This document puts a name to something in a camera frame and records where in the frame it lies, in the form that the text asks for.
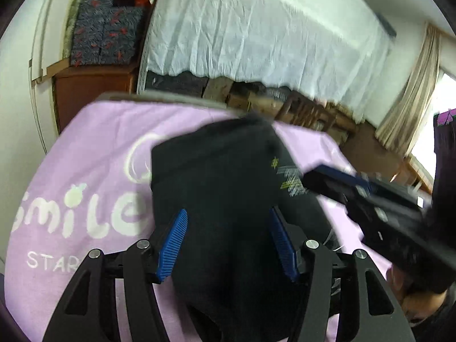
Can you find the black jacket with yellow zipper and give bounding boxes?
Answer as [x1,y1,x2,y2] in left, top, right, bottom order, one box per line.
[152,116,339,341]

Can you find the brown wooden desk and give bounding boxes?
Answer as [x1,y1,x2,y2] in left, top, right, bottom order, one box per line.
[341,122,433,194]

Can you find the beige patterned curtain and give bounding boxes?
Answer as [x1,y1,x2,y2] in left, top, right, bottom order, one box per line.
[375,23,441,157]

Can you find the dark wooden chair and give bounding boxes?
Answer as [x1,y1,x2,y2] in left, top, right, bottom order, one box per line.
[274,92,336,132]

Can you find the lilac printed bed sheet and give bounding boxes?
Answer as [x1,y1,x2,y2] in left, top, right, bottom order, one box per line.
[3,99,404,342]

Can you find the bright window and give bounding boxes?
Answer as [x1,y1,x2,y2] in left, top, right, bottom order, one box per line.
[409,70,456,182]

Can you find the white crinkled cover cloth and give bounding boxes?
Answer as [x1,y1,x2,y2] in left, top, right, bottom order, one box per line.
[138,0,392,121]

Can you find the brown wooden cabinet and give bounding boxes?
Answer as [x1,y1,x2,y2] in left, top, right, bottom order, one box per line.
[53,63,138,133]

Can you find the patterned dark blue storage boxes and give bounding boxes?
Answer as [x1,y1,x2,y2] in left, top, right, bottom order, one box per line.
[70,0,146,66]

